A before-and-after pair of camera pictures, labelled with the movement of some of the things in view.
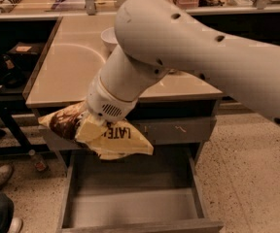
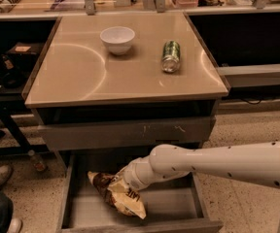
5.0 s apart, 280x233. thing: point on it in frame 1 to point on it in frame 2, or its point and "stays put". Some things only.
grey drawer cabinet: (157, 192) stays put
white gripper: (105, 101) to (129, 180)
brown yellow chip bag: (121, 140) to (122, 196)
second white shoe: (16, 225) stays put
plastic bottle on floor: (38, 161) stays put
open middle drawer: (158, 192) stays put
